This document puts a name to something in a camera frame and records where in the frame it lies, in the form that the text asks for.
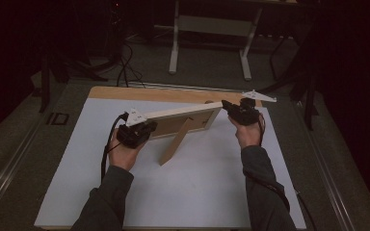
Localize person's right hand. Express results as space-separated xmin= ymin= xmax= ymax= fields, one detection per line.
xmin=228 ymin=116 xmax=264 ymax=149

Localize person's left hand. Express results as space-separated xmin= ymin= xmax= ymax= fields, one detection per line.
xmin=108 ymin=128 xmax=147 ymax=171

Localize black floor socket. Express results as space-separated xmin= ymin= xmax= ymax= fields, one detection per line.
xmin=45 ymin=112 xmax=70 ymax=126

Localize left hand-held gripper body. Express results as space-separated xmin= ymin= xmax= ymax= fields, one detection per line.
xmin=117 ymin=109 xmax=148 ymax=149

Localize black floor cables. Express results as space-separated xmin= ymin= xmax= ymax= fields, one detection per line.
xmin=115 ymin=41 xmax=147 ymax=89

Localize white table frame legs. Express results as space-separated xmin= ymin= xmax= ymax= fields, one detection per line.
xmin=153 ymin=0 xmax=300 ymax=81

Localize white table mat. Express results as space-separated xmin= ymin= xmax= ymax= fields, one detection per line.
xmin=33 ymin=97 xmax=306 ymax=229

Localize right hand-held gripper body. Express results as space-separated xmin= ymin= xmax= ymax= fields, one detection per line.
xmin=229 ymin=90 xmax=278 ymax=126

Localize metal floor rail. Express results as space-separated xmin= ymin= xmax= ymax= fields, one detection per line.
xmin=0 ymin=109 xmax=51 ymax=219
xmin=121 ymin=80 xmax=255 ymax=94
xmin=293 ymin=102 xmax=357 ymax=231

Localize right hand-held gripper cable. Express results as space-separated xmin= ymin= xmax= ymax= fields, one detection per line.
xmin=244 ymin=114 xmax=318 ymax=231

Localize black metal stand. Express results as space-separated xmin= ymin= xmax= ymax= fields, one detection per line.
xmin=253 ymin=32 xmax=320 ymax=132
xmin=38 ymin=52 xmax=110 ymax=114

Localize wooden picture frame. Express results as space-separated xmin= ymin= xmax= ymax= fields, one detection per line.
xmin=143 ymin=100 xmax=224 ymax=167

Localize left hand-held gripper cable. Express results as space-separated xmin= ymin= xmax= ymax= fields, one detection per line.
xmin=100 ymin=112 xmax=130 ymax=185

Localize hand-held gripper cable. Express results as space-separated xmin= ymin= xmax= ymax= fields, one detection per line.
xmin=244 ymin=114 xmax=318 ymax=231
xmin=100 ymin=112 xmax=130 ymax=185

